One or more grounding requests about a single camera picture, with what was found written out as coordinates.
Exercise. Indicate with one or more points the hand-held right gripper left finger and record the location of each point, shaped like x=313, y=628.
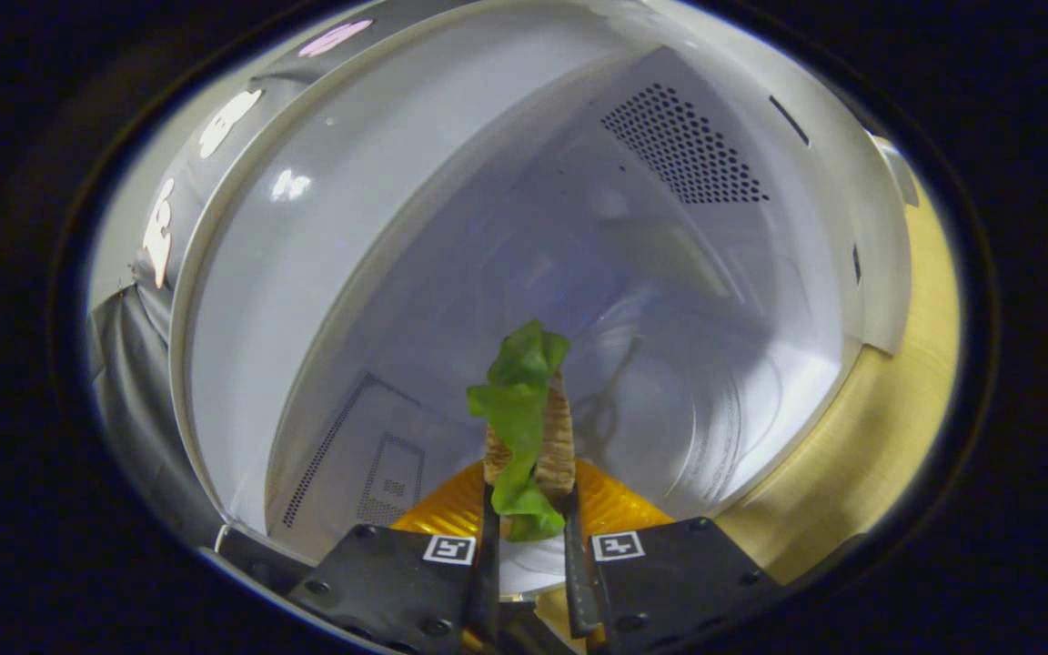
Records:
x=488, y=582

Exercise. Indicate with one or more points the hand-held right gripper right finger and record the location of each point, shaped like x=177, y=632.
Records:
x=579, y=582

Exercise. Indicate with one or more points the lettuce sandwich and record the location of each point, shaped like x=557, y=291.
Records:
x=519, y=409

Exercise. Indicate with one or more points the white microwave oven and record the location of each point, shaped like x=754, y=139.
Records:
x=451, y=227

